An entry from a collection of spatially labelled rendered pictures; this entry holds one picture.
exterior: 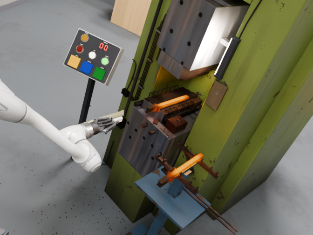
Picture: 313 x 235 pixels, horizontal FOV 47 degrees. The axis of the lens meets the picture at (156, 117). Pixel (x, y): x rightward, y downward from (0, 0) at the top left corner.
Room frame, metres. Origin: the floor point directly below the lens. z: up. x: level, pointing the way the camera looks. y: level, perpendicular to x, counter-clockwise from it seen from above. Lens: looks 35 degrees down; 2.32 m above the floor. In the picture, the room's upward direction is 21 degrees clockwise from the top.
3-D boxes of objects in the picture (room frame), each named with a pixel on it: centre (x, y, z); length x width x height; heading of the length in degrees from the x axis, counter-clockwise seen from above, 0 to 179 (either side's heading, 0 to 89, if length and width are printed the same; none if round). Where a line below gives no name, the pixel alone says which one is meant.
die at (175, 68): (2.18, -0.07, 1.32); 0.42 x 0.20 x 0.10; 147
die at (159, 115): (2.18, -0.07, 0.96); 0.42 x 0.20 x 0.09; 147
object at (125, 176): (2.16, -0.12, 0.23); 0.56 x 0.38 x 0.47; 147
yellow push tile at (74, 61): (2.13, 0.67, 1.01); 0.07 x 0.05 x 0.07; 82
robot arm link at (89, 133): (1.51, 0.34, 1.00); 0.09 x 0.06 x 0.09; 57
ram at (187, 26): (2.16, -0.11, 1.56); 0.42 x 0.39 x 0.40; 147
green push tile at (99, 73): (2.10, 0.48, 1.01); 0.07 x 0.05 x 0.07; 82
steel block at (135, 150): (2.16, -0.12, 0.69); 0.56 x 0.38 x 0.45; 147
